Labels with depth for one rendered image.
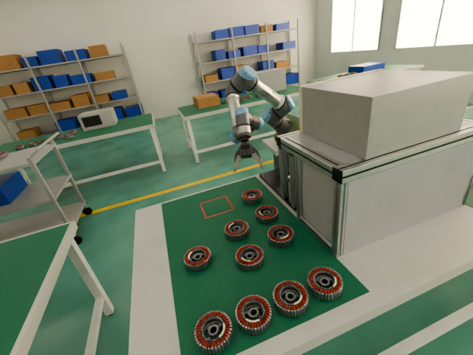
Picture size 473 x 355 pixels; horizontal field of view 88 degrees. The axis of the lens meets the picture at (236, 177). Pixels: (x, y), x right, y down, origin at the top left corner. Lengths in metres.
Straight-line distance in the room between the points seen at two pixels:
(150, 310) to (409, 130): 1.07
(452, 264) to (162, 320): 1.00
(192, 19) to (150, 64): 1.64
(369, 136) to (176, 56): 7.13
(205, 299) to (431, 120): 0.98
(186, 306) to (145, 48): 7.18
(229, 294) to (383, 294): 0.50
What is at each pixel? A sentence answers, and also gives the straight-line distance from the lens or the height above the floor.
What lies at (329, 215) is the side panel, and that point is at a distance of 0.99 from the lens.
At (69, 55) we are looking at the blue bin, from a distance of 7.31.
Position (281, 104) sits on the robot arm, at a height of 1.09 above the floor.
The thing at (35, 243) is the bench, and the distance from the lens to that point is 1.70.
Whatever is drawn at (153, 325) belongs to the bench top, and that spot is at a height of 0.75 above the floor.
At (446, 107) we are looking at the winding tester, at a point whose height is 1.22.
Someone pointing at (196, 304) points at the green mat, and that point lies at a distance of 0.95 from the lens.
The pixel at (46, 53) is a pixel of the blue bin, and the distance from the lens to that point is 7.42.
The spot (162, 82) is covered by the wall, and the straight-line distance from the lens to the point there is 7.72.
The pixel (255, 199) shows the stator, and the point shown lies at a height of 0.78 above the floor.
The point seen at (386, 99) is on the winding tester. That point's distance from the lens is 0.89.
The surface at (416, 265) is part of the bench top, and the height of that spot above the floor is 0.75.
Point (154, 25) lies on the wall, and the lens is 7.75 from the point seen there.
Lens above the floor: 1.50
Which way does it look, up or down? 27 degrees down
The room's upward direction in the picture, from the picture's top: 9 degrees counter-clockwise
